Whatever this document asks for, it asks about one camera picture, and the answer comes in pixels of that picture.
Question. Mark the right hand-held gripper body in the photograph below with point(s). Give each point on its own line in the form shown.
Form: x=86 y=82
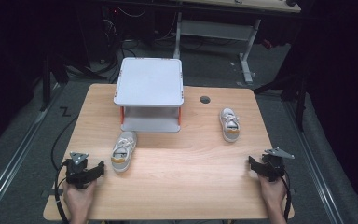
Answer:
x=273 y=166

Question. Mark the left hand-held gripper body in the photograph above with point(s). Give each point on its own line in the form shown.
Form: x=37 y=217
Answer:
x=76 y=172

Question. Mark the white sneaker with orange heel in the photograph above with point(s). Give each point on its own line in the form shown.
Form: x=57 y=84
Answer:
x=122 y=152
x=230 y=124

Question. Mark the white two-tier shoe rack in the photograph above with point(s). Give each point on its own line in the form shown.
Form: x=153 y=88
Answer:
x=149 y=82

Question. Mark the person's right hand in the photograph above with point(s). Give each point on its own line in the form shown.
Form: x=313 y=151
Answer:
x=272 y=193

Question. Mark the person's left hand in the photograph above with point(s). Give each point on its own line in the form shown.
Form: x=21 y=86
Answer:
x=79 y=199

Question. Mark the black floor tape mark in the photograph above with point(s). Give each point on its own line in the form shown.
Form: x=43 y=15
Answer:
x=64 y=111

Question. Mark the round grey table grommet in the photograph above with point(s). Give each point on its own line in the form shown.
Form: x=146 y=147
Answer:
x=204 y=100

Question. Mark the metal floor rail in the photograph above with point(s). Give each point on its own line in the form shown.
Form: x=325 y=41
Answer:
x=15 y=158
x=312 y=161

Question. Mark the wooden desk with white frame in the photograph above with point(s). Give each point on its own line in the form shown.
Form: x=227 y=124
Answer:
x=217 y=29

